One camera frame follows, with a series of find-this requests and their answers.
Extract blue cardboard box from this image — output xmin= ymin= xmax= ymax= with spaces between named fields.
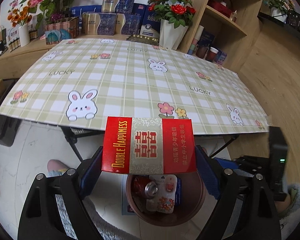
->
xmin=175 ymin=177 xmax=181 ymax=206

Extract floral white plastic package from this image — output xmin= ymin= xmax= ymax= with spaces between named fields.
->
xmin=146 ymin=174 xmax=177 ymax=214

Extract red cigarette pack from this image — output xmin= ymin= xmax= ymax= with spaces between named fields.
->
xmin=102 ymin=116 xmax=197 ymax=175

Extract brown plastic trash bin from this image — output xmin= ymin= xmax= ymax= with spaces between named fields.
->
xmin=126 ymin=172 xmax=206 ymax=226

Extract green plaid bunny tablecloth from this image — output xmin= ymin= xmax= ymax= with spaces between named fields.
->
xmin=0 ymin=38 xmax=268 ymax=135

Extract red cup on shelf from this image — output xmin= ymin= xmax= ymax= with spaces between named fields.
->
xmin=205 ymin=47 xmax=219 ymax=62

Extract stack of pastel cups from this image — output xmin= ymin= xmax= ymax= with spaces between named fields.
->
xmin=187 ymin=25 xmax=204 ymax=55

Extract white flower pot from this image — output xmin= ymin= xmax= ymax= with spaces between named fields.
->
xmin=159 ymin=19 xmax=189 ymax=50

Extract dark blue gift box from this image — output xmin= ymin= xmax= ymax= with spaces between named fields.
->
xmin=82 ymin=12 xmax=117 ymax=36

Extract red gift basket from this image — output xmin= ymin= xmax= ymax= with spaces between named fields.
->
xmin=208 ymin=0 xmax=233 ymax=18

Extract red rose bouquet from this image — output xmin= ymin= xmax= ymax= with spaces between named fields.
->
xmin=148 ymin=0 xmax=196 ymax=29

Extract white vase orange flowers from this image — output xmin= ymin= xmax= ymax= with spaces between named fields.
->
xmin=7 ymin=6 xmax=32 ymax=47

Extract black folding table frame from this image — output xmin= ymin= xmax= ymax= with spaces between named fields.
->
xmin=60 ymin=126 xmax=239 ymax=162

